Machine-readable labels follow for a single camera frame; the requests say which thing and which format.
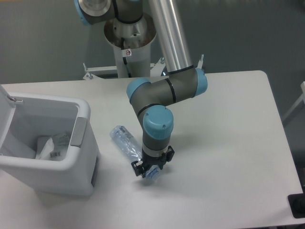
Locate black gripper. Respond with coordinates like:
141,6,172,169
131,146,174,178

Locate crushed clear plastic bottle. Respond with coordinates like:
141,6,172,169
110,125,162,182

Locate clear plastic wrapper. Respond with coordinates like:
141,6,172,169
35,133,70,161

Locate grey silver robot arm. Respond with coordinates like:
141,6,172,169
74,0,208,177

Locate white open trash can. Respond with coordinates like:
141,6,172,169
0,88,100,196

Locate black device at table edge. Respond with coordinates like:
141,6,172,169
288,193,305,219

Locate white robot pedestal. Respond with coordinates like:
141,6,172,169
83,6,206,83

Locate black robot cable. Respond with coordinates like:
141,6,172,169
120,37,132,78

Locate white frame at right edge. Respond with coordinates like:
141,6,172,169
282,82,305,126

